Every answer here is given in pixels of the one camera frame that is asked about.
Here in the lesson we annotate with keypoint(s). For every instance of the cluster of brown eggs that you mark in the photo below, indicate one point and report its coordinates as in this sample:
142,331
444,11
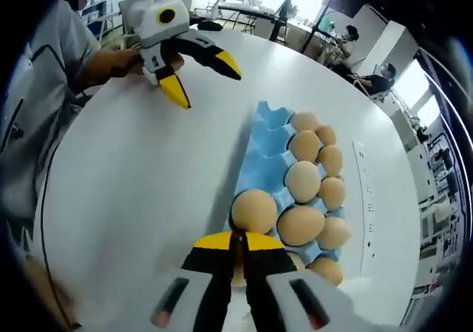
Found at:
303,184

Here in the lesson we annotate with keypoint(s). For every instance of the small black object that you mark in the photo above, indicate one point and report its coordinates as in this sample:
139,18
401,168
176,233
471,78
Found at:
205,26

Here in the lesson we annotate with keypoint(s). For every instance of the blue egg tray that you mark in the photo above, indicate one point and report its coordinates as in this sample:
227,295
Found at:
266,143

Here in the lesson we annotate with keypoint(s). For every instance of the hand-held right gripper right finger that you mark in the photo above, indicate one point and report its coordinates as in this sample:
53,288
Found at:
266,260

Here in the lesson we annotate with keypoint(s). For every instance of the white table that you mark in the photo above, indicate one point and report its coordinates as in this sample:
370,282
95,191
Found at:
148,180

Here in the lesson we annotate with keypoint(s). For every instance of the white square pillar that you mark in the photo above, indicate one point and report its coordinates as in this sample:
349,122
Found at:
401,47

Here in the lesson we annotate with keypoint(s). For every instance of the black desk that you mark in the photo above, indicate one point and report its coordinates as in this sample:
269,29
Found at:
251,10

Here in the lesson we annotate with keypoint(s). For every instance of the person's left hand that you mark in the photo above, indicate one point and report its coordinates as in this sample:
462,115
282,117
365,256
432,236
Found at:
127,60

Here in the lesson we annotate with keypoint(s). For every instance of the white office chair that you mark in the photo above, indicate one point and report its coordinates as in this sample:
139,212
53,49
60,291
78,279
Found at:
384,96

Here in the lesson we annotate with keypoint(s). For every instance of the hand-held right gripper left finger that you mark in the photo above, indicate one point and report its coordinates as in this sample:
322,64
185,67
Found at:
210,260

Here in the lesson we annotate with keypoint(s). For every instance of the white bookshelf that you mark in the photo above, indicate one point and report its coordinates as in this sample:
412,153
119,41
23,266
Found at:
96,3

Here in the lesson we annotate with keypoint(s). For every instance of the black tripod stand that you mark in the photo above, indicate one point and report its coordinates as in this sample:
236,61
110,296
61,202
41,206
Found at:
279,25
314,32

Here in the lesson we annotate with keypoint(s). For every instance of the operator in grey shirt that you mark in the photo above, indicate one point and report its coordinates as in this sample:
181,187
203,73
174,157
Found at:
37,106

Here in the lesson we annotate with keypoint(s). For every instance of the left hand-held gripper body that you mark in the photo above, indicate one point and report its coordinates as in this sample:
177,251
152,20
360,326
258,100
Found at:
155,21

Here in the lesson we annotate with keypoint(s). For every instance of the white power socket strip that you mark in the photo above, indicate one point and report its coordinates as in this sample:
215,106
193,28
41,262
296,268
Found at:
364,199

